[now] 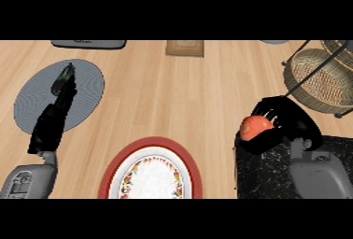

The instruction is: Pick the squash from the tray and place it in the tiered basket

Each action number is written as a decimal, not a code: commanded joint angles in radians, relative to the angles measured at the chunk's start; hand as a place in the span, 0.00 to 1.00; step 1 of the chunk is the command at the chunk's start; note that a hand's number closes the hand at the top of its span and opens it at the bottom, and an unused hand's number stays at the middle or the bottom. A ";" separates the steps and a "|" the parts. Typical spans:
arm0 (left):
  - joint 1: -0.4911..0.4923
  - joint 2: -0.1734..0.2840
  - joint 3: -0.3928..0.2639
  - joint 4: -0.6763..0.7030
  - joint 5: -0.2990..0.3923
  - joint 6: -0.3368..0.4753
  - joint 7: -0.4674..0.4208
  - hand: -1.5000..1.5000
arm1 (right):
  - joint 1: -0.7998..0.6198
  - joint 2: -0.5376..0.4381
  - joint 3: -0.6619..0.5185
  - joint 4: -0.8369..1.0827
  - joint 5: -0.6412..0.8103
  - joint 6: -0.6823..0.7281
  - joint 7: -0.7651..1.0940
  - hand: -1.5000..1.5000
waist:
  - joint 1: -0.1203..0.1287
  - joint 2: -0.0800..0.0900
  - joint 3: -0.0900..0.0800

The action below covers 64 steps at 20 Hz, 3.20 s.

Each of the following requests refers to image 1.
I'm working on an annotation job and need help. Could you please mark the black marble tray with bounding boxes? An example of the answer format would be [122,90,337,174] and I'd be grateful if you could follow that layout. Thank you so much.
[236,134,353,200]

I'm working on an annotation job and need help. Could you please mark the red rimmed floral plate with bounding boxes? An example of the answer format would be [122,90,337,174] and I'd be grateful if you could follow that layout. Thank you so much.
[97,135,205,200]

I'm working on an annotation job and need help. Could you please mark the dark green vegetable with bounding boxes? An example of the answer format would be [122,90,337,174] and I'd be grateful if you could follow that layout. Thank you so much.
[51,62,76,97]

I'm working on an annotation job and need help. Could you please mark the orange squash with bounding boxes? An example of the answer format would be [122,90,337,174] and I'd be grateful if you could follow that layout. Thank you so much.
[240,115,277,142]

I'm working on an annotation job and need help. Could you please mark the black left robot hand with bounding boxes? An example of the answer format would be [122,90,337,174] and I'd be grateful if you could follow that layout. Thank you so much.
[27,75,79,156]

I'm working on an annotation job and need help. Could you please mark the wicker tiered basket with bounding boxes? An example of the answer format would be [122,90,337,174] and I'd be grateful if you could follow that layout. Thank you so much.
[281,39,353,119]

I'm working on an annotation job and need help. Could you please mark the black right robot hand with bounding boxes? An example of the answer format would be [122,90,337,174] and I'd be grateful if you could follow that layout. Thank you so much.
[236,95,324,156]

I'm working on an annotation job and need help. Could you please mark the pale grey object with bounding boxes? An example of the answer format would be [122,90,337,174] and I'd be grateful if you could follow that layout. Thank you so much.
[261,39,292,45]

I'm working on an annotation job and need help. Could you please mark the round grey placemat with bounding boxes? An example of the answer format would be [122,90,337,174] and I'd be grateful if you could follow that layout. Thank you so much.
[13,59,107,135]

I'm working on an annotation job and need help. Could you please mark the dark grey appliance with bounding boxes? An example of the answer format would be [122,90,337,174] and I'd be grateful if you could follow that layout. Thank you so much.
[51,39,129,50]

